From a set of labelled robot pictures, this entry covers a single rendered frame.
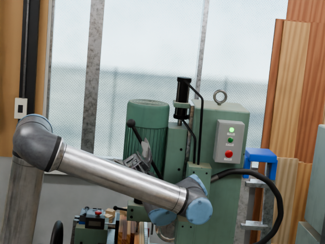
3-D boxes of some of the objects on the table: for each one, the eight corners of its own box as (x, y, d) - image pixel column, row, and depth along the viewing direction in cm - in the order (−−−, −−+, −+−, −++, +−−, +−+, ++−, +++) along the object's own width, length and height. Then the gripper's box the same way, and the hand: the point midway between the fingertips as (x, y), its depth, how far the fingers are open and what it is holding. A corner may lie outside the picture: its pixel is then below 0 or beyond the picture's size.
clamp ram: (101, 231, 236) (103, 211, 235) (118, 232, 237) (120, 213, 235) (99, 239, 228) (101, 219, 226) (117, 240, 228) (119, 221, 226)
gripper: (163, 163, 192) (142, 126, 205) (118, 193, 194) (100, 154, 206) (172, 173, 199) (152, 136, 211) (128, 202, 200) (111, 164, 213)
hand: (129, 148), depth 211 cm, fingers open, 14 cm apart
